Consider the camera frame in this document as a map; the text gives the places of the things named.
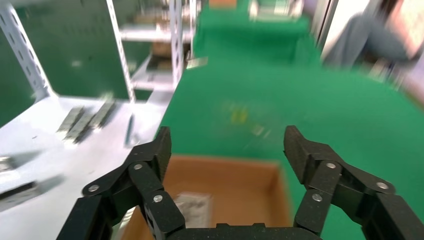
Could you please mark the person in grey clothing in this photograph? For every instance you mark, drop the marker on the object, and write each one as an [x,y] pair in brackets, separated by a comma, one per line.
[364,43]

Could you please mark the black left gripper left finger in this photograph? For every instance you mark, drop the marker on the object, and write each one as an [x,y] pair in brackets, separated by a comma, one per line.
[132,192]

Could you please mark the brown cardboard box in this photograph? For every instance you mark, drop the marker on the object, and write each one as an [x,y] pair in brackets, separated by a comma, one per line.
[238,198]

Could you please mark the silver metal shield plate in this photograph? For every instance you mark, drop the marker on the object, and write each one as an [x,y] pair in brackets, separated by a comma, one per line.
[193,210]

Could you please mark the white perforated rack post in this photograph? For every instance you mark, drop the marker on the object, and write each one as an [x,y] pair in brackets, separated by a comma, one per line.
[176,43]
[120,49]

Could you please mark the white perforated angle brace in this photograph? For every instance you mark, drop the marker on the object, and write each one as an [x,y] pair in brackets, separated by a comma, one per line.
[28,56]

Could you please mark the silver toothed metal strip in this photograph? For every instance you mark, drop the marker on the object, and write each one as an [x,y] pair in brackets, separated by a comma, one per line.
[71,118]
[79,130]
[103,112]

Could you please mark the white flat shelf board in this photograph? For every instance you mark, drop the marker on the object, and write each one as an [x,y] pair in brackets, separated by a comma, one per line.
[33,132]

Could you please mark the thin blue pen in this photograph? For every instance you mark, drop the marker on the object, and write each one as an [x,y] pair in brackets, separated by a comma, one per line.
[129,129]

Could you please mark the green table cloth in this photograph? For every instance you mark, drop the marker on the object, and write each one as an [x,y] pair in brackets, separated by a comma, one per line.
[298,99]

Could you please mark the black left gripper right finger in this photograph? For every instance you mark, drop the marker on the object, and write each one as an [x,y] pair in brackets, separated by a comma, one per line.
[331,185]

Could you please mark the narrow dark metal bar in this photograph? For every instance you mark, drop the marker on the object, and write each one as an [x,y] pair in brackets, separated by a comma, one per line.
[16,195]

